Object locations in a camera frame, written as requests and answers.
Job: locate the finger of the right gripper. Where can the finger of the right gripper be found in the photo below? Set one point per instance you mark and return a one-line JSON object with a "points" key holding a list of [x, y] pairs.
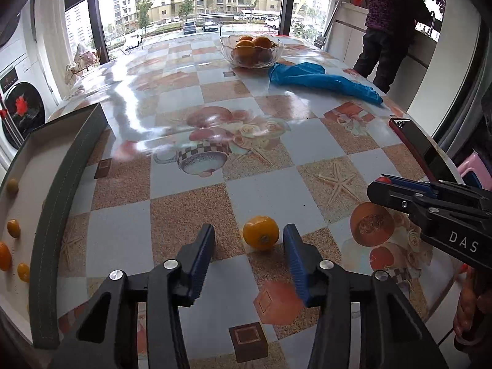
{"points": [[444, 191], [436, 206]]}

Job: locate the small yellow orange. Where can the small yellow orange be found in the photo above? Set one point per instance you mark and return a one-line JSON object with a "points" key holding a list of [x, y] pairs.
{"points": [[23, 271], [13, 228], [261, 233]]}

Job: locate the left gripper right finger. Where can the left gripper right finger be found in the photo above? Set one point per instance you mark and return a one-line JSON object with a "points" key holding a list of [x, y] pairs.
{"points": [[392, 334]]}

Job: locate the large orange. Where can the large orange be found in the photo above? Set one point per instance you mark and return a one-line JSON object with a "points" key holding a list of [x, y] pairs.
{"points": [[5, 257]]}

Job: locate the oranges in bowl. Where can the oranges in bowl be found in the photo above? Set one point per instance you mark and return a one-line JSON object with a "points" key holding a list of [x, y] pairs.
{"points": [[250, 52]]}

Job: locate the person in dark clothes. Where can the person in dark clothes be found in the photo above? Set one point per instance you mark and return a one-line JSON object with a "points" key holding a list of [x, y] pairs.
{"points": [[390, 29]]}

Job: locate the brown longan fruit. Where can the brown longan fruit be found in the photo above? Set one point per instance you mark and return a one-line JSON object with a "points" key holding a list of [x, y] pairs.
{"points": [[12, 187]]}

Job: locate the smartphone in red case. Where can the smartphone in red case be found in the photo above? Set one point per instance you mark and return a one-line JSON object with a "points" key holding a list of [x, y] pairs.
{"points": [[424, 152]]}

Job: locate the small red tomato far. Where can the small red tomato far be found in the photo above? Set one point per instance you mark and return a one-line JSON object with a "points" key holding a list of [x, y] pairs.
{"points": [[384, 179]]}

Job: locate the grey cardboard tray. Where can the grey cardboard tray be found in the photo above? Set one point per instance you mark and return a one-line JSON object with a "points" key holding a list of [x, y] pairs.
{"points": [[48, 168]]}

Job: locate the glass fruit bowl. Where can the glass fruit bowl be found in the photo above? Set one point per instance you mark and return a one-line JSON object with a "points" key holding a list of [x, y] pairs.
{"points": [[227, 44]]}

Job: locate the blue rubber gloves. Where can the blue rubber gloves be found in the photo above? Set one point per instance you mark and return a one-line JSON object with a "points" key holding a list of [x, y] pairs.
{"points": [[311, 75]]}

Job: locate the white washing machine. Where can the white washing machine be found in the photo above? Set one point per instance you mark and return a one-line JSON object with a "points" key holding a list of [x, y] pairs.
{"points": [[25, 93]]}

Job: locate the white cabinet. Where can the white cabinet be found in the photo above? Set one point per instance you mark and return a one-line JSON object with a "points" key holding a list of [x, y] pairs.
{"points": [[345, 42]]}

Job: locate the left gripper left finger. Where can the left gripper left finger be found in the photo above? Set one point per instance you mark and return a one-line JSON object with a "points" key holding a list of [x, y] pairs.
{"points": [[105, 334]]}

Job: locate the shoe rack with shoes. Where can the shoe rack with shoes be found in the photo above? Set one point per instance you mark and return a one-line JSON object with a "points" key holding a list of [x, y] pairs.
{"points": [[83, 60]]}

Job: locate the red handled broom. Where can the red handled broom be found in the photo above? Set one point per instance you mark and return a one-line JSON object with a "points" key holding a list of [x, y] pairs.
{"points": [[12, 130]]}

